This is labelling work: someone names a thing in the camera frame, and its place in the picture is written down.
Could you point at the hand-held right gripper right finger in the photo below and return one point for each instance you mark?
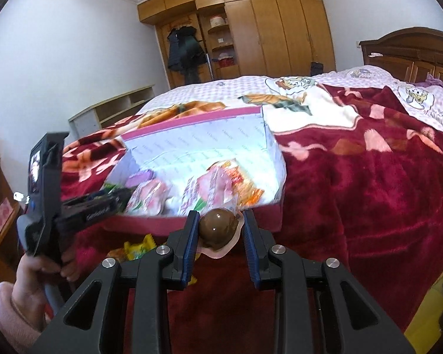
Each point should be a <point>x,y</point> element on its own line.
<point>251,250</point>

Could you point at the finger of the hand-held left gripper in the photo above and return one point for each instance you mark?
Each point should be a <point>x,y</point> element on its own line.
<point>94,194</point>
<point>123,196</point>

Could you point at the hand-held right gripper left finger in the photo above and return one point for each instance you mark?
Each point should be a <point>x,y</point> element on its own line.
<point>190,247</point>

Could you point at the green candy wrapper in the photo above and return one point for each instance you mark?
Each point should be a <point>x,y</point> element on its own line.
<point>112,188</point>

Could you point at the small pink drink pouch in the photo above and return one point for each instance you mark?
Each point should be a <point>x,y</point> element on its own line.
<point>147,197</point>

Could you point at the purple tin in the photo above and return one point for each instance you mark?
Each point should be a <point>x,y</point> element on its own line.
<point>140,177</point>

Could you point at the brown chocolate ball cup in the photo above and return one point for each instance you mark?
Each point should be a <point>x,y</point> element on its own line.
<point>216,226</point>

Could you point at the orange cracker packet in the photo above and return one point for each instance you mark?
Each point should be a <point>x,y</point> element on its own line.
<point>249,191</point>

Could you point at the large pink drink pouch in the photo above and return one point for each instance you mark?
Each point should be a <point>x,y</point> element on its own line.
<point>206,188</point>

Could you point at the pink cardboard box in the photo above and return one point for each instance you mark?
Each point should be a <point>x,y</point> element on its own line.
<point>206,143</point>

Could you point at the person's left forearm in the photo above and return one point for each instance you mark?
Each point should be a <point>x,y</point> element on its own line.
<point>11,320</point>

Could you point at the person's left hand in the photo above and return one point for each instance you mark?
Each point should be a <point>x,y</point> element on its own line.
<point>29,280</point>

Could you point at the wooden nightstand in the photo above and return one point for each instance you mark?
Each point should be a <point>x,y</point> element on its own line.
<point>0,180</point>

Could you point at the pink patterned box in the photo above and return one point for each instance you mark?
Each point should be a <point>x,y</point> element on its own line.
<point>0,217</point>

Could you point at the orange sauce packet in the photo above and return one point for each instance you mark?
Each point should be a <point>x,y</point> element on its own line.
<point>116,255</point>

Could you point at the low grey shelf unit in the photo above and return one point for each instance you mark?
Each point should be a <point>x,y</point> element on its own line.
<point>110,107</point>

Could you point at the red floral blanket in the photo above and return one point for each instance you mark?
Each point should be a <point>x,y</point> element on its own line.
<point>354,210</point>

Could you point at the black coat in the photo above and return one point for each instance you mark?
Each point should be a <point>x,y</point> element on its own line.
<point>182,51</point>

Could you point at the red storage box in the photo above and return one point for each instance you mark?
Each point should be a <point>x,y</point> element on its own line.
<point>225,62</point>

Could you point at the yellow floor mat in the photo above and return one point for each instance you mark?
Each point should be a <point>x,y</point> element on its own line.
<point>428,309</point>

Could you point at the small black bag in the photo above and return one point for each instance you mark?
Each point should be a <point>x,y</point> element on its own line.
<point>316,69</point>

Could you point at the pink round box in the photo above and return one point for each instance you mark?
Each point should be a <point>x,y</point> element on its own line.
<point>217,21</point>

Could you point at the wooden wardrobe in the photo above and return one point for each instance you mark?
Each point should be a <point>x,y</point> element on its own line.
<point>280,37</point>

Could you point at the purple cloth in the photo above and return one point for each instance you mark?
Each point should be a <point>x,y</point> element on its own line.
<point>437,81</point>

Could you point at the dark wooden headboard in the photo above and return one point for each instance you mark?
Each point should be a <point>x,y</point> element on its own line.
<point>402,48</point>

